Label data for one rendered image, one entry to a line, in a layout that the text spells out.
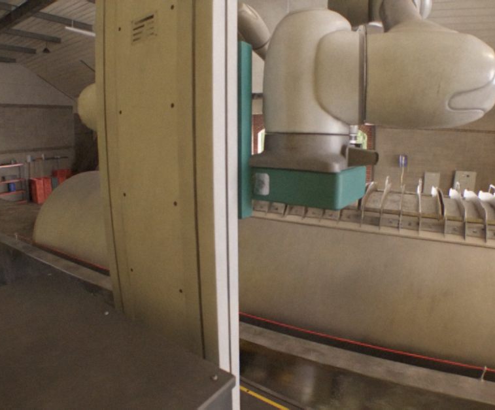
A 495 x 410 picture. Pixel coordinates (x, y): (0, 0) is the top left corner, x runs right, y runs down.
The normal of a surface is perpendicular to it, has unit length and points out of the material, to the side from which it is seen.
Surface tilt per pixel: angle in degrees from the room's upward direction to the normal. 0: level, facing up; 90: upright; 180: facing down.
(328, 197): 90
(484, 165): 90
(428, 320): 65
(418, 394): 90
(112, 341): 0
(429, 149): 90
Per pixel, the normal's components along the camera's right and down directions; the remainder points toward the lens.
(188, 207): -0.58, 0.17
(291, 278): -0.41, -0.33
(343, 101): -0.12, 0.60
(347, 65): -0.29, 0.15
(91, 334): 0.00, -0.98
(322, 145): 0.15, 0.12
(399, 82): -0.37, 0.42
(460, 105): 0.00, 0.76
